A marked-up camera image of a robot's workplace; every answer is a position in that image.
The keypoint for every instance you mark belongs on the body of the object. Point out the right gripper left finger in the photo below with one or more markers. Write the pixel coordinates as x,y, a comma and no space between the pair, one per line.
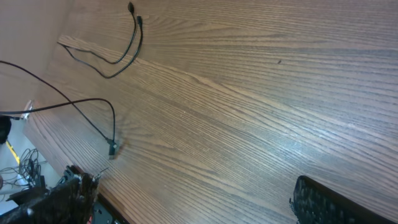
70,202

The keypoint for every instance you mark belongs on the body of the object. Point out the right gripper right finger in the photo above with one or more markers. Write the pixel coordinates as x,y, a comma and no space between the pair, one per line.
314,203

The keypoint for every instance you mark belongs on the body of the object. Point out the black USB cable long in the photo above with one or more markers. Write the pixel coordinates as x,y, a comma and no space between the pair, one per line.
113,145

